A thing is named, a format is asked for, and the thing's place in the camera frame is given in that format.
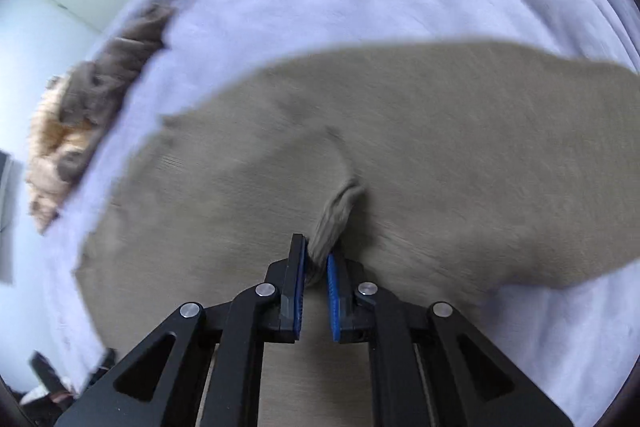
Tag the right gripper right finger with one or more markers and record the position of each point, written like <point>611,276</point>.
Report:
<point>430,366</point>

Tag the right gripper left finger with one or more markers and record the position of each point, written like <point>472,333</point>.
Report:
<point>202,366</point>

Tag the brown knit sweater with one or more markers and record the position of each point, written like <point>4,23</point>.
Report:
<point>449,169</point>

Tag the cream striped garment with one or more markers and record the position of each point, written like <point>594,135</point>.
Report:
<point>48,142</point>

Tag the dark brown plush garment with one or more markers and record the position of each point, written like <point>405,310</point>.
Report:
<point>97,88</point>

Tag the lavender embossed bed blanket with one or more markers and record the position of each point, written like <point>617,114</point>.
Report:
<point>579,343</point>

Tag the wall mounted monitor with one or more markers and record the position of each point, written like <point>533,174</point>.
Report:
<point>8,181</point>

